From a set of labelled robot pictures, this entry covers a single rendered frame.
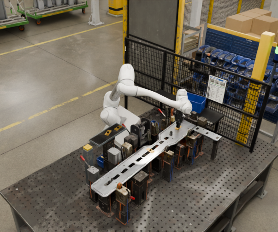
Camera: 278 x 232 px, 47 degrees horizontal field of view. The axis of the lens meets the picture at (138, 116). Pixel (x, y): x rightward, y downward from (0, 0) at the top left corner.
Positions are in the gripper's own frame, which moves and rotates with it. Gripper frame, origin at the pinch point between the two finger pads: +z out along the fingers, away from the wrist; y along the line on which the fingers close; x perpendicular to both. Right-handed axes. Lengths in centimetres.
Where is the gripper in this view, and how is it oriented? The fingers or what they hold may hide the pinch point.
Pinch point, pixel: (178, 124)
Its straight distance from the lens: 338.3
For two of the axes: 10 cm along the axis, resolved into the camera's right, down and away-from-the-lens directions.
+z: -0.3, 8.3, 5.5
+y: 7.6, 3.7, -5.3
